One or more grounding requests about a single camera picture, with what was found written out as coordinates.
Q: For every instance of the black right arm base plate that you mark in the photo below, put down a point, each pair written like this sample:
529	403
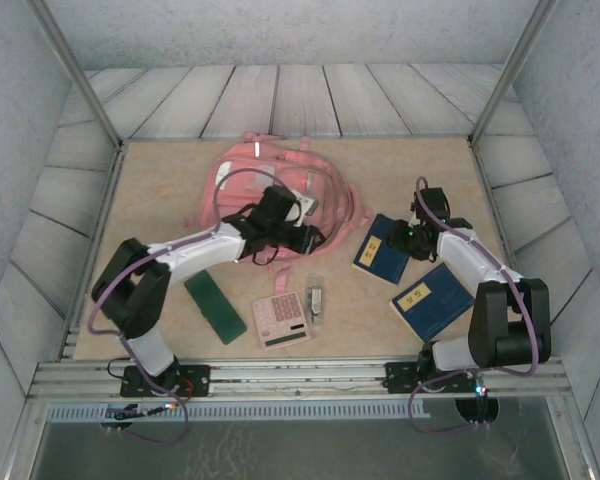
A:
400	377

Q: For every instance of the aluminium frame post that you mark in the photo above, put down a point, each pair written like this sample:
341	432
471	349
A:
511	75
80	75

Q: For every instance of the clear plastic stationery case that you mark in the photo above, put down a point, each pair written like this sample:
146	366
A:
315	300

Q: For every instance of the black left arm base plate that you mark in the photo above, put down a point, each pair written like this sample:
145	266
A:
200	380

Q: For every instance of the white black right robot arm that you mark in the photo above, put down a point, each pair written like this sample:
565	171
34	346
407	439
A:
480	265

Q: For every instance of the pink calculator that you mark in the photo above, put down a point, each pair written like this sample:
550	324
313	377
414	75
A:
282	320

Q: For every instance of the green pencil case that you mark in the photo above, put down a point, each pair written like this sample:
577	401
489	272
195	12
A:
215	307

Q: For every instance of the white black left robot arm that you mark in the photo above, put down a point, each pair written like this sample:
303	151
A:
190	250

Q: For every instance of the pink student backpack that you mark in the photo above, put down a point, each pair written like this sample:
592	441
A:
240	200

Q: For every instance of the aluminium side rail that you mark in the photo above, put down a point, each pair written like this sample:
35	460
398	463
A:
491	200
107	200

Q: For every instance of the blue book with yellow label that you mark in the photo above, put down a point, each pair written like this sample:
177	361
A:
432	305
375	260

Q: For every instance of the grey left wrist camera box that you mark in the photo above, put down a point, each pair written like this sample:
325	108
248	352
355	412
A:
305	204

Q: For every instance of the aluminium front rail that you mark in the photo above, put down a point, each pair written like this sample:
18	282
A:
305	372

